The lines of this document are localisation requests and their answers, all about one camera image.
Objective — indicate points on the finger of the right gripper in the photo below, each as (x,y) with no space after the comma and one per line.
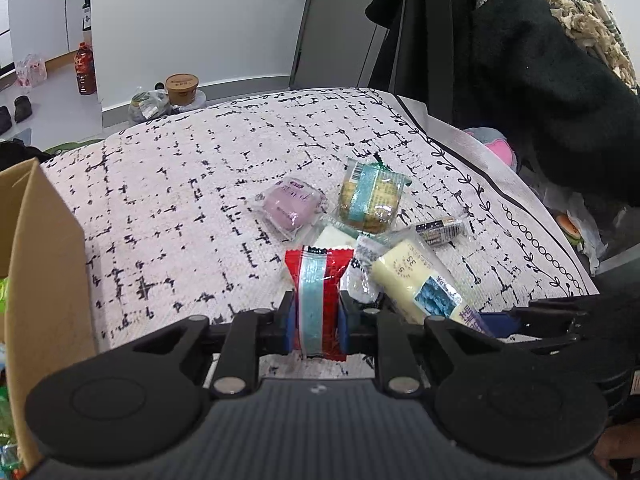
(532,322)

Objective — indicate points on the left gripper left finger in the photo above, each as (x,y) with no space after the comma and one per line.
(240,344)

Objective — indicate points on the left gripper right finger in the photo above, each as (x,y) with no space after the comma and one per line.
(376,331)

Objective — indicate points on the red white snack packet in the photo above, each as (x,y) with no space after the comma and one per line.
(316,274)

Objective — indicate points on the purple cake packet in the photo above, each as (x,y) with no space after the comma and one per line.
(289,205)

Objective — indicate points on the small clear barcode packet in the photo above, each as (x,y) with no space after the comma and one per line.
(442,231)

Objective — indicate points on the teal band biscuit packet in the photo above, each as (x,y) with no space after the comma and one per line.
(370,195)

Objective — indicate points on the person right hand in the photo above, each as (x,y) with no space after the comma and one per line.
(617,443)

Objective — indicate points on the large cream cake pack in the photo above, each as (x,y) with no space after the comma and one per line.
(420,286)

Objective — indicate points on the burger toy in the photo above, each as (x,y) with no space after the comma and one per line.
(570,231)

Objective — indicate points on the patterned white table cloth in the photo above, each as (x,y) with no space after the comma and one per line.
(193,214)

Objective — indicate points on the pink grey plush toy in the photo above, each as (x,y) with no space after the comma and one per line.
(496,142)

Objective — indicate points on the cardboard box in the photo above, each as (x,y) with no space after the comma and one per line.
(47,324)

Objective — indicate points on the wooden lid jar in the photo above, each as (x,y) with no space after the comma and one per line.
(181,88)

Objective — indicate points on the light green snack packet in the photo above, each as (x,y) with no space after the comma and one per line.
(10,461)

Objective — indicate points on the black clothes pile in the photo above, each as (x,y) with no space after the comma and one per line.
(510,65)

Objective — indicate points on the beige fringed blanket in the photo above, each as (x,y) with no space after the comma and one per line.
(592,26)

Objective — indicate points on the black slipper right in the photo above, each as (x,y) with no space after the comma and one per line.
(22,108)

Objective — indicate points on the black slipper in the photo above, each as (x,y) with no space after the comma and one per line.
(5,120)
(22,108)

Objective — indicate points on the red oil bottle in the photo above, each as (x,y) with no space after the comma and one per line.
(84,70)

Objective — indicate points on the black slipper left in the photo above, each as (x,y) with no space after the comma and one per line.
(5,120)

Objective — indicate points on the pink plastic bag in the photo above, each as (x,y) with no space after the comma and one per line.
(31,71)

